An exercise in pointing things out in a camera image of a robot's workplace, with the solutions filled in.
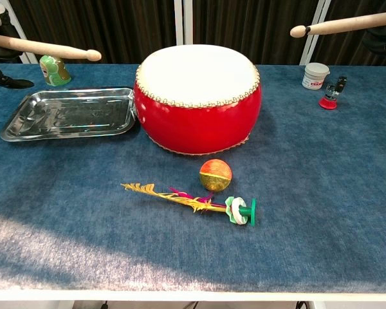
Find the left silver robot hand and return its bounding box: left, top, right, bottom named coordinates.
left=0, top=0, right=35, bottom=90

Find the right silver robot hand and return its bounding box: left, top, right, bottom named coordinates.
left=362, top=27, right=386, bottom=69

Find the wooden drumstick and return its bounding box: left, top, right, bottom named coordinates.
left=289, top=10, right=386, bottom=38
left=0, top=33, right=102, bottom=62

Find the rectangular stainless steel tray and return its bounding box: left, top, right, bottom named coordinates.
left=0, top=86, right=138, bottom=143

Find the red drum with white head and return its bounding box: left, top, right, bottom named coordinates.
left=133, top=44, right=263, bottom=158

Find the green painted doll figure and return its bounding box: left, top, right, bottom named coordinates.
left=39, top=54, right=72, bottom=87

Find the white plastic jar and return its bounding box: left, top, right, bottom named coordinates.
left=301, top=62, right=331, bottom=91

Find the small red-based metal toy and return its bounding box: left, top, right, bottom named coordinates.
left=318, top=75, right=348, bottom=111

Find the black pleated curtain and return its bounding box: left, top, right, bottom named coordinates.
left=6, top=0, right=386, bottom=67

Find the blue table cloth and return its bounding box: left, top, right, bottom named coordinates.
left=0, top=62, right=386, bottom=294

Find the orange and gold ball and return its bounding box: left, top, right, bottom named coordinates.
left=199, top=159, right=233, bottom=192

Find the feather shuttlecock with green base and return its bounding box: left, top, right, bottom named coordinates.
left=120, top=182, right=257, bottom=227

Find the white metal frame post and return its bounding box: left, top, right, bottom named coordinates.
left=5, top=12, right=40, bottom=64
left=174, top=0, right=194, bottom=46
left=300, top=0, right=331, bottom=67

